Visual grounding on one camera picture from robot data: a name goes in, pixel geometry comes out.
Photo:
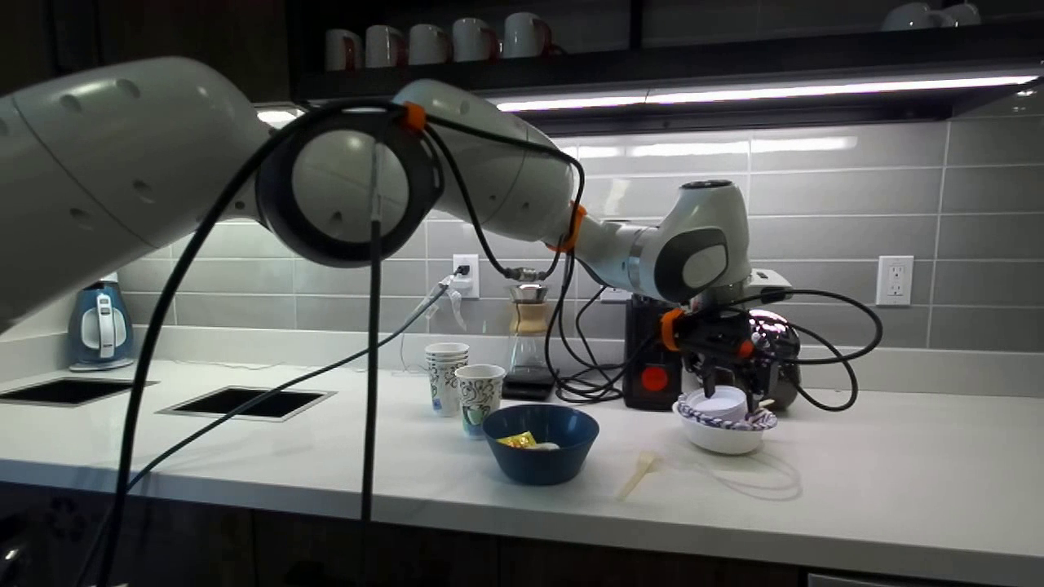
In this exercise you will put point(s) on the blue bowl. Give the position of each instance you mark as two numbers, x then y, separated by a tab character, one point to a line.
538	460

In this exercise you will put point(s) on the glass pour-over carafe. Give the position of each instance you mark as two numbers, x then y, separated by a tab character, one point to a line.
528	319

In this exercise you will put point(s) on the white wall outlet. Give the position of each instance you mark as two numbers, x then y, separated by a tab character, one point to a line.
466	265
895	279

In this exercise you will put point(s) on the blue white electric kettle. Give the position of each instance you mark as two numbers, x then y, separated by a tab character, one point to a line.
99	327

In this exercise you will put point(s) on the small patterned bowl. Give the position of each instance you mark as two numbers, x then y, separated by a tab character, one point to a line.
723	439

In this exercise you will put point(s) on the pale yellow food piece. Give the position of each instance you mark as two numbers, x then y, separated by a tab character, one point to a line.
522	441

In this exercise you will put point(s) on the white dish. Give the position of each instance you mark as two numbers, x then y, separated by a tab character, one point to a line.
962	14
912	14

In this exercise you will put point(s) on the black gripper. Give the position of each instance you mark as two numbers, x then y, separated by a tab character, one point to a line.
718	333

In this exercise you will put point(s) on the white mug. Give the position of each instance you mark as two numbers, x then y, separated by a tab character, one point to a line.
522	34
472	41
340	51
381	46
425	42

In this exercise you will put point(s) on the black coffee scale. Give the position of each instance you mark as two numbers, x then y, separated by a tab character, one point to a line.
528	381

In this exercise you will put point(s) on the patterned paper cup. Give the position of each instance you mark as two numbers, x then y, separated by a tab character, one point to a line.
480	398
444	377

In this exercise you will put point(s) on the under-cabinet light strip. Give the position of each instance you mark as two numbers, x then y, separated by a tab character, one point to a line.
760	93

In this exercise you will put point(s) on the white plug adapter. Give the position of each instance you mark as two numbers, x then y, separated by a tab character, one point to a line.
455	287

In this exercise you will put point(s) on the pale plastic spoon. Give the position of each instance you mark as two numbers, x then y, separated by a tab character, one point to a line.
640	473

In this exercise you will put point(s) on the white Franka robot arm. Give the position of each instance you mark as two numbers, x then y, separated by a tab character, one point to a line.
107	165

